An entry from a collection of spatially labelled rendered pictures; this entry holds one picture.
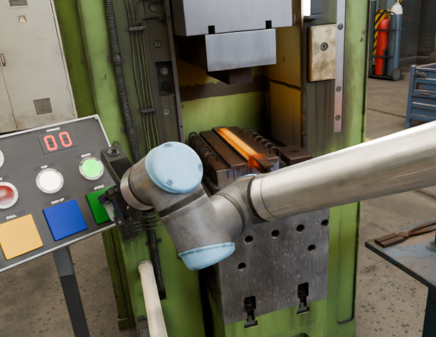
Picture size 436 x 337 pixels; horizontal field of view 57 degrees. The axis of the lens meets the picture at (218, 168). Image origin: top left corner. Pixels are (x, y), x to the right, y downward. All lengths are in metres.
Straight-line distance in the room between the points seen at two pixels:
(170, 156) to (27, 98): 5.75
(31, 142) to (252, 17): 0.64
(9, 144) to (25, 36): 5.33
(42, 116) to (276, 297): 5.40
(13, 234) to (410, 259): 1.07
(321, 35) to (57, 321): 1.86
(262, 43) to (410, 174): 0.68
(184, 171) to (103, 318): 1.70
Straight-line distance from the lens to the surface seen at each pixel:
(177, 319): 1.61
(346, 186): 0.63
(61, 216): 0.97
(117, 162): 0.85
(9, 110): 6.39
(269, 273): 1.34
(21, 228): 0.96
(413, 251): 1.40
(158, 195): 0.67
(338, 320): 1.93
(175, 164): 0.65
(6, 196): 0.97
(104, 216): 0.99
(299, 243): 1.33
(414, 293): 2.39
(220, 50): 1.12
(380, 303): 2.28
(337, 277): 1.77
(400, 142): 0.60
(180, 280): 1.51
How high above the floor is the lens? 1.41
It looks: 21 degrees down
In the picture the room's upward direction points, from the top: 5 degrees counter-clockwise
